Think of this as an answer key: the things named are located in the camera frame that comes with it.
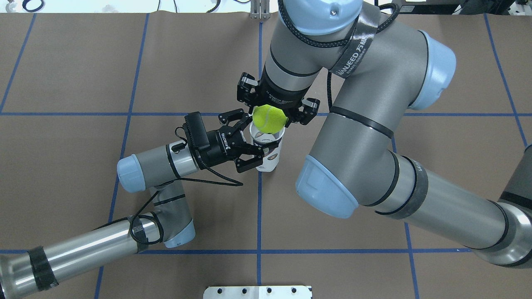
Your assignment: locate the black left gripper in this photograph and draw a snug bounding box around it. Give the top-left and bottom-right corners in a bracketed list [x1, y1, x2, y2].
[195, 108, 264, 173]

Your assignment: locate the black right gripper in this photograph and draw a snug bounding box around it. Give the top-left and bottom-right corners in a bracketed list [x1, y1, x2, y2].
[237, 72, 320, 127]

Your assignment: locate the yellow tennis ball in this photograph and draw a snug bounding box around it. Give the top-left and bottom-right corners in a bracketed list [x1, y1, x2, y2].
[251, 105, 288, 134]

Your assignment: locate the clear tennis ball can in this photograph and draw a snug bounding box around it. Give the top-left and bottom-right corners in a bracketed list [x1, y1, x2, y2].
[249, 122, 286, 172]

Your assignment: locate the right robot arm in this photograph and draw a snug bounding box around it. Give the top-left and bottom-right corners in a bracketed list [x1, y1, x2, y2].
[238, 0, 532, 268]

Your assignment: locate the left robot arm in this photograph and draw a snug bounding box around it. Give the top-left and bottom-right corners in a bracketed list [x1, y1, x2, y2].
[1, 113, 260, 299]

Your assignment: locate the black box with label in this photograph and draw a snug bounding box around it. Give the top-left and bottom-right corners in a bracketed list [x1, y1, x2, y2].
[391, 0, 461, 15]

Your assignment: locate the aluminium frame post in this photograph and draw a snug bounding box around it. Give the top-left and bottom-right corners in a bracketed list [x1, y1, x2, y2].
[250, 0, 271, 20]

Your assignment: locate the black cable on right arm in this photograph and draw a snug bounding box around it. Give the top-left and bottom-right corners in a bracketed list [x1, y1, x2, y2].
[278, 0, 400, 113]

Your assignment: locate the white pedestal column with base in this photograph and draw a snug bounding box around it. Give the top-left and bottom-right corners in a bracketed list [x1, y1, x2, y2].
[203, 285, 313, 299]

